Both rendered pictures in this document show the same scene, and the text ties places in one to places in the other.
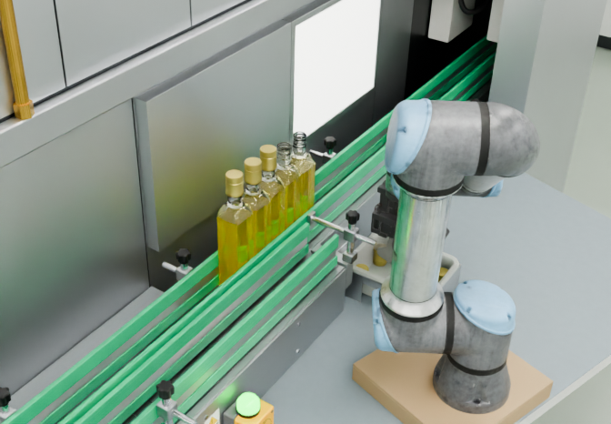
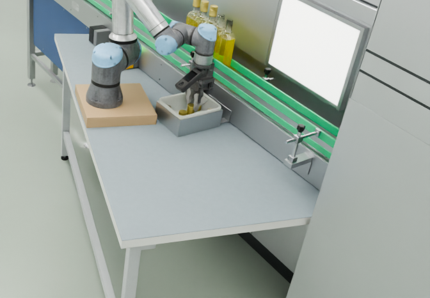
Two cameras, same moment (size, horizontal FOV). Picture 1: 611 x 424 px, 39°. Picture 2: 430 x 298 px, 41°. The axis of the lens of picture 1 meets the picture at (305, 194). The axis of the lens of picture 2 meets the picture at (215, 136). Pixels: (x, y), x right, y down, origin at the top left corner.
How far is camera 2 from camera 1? 313 cm
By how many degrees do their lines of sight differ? 84
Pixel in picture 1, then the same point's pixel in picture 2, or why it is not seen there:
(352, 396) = not seen: hidden behind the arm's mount
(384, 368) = (132, 87)
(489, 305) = (102, 48)
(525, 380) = (94, 111)
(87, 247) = not seen: outside the picture
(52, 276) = not seen: outside the picture
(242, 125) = (244, 13)
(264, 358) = (147, 54)
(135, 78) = not seen: outside the picture
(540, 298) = (152, 158)
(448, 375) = not seen: hidden behind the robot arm
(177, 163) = not seen: outside the picture
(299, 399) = (137, 78)
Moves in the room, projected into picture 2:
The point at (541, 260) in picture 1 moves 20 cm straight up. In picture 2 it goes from (185, 174) to (192, 128)
